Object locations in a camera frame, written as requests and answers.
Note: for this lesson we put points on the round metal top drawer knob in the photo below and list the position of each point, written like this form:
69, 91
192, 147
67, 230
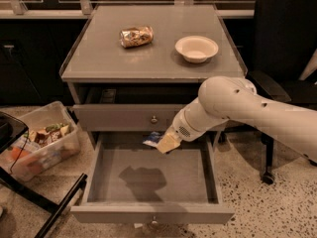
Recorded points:
154, 120

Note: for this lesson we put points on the clear plastic storage bin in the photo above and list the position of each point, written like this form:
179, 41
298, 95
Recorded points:
37, 162

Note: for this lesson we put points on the round metal middle drawer knob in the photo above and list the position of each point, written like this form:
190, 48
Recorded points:
154, 224

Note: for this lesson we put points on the grey drawer cabinet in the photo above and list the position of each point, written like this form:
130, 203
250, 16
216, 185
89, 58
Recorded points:
150, 74

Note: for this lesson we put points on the black office chair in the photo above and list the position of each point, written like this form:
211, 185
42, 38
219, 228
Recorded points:
278, 45

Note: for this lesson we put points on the white paper bowl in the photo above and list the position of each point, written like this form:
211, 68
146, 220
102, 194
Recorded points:
196, 49

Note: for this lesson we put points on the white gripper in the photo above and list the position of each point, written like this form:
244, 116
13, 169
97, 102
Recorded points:
179, 125

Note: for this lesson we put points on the closed grey top drawer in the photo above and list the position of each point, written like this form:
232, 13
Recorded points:
125, 117

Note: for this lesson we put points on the dark object inside top shelf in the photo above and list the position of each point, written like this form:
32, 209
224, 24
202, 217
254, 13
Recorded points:
108, 96

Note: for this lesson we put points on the blue rxbar blueberry wrapper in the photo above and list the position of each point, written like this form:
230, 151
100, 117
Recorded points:
153, 139

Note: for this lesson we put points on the snack packages in bin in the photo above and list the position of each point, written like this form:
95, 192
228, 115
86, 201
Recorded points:
33, 140

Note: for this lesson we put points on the open grey middle drawer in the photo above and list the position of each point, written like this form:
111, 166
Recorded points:
130, 182

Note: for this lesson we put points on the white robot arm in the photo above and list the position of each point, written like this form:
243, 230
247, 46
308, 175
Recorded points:
222, 98

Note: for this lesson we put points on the crushed gold snack can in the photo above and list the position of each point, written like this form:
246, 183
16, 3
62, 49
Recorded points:
136, 36

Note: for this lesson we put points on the round metal drawer knob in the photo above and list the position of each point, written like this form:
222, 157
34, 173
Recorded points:
154, 224
154, 120

